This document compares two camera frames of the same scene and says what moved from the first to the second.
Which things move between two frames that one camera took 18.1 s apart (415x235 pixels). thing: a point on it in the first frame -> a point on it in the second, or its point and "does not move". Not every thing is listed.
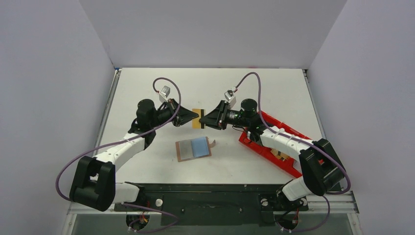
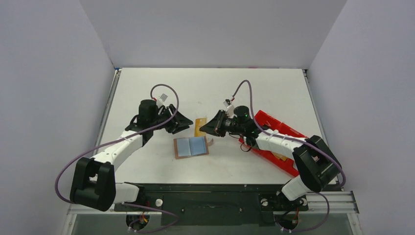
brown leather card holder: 194,148 does not move
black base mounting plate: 211,204 does not move
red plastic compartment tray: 265,151 does not move
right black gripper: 221,115 -> 220,123
